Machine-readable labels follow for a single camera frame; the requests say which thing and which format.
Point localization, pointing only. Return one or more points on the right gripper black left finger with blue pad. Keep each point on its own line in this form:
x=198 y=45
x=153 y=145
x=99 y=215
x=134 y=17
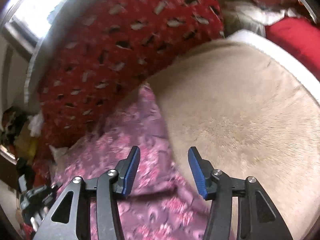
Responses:
x=127 y=170

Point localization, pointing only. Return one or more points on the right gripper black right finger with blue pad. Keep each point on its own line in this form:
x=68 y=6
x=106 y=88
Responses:
x=202 y=173

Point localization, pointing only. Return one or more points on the purple floral garment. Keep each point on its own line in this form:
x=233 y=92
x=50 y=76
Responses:
x=162 y=205

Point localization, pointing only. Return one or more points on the beige plush blanket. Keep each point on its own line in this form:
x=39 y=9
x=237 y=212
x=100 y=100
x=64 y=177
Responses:
x=248 y=116

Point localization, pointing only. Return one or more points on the red penguin print pillow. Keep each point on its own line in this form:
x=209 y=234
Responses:
x=109 y=53

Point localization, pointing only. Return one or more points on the white cloth pile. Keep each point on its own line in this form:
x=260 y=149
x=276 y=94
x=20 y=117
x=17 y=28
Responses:
x=243 y=14

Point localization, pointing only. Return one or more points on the plain red cushion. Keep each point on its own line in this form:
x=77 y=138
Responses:
x=299 y=38

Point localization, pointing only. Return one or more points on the grey headboard edge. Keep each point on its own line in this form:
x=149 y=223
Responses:
x=46 y=47

